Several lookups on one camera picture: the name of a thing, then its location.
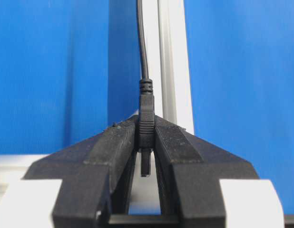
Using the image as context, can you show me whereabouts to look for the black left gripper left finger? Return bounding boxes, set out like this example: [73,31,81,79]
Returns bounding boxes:
[24,115,138,228]

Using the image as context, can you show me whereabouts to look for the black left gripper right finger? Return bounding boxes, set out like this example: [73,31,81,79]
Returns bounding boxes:
[155,116,259,228]

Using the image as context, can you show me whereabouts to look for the black USB cable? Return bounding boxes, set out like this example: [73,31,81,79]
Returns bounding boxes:
[136,0,156,178]

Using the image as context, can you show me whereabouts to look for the blue table mat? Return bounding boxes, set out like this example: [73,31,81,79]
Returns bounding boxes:
[0,0,294,214]

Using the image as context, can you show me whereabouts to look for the aluminium extrusion frame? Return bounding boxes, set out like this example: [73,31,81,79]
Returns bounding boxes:
[0,0,195,216]

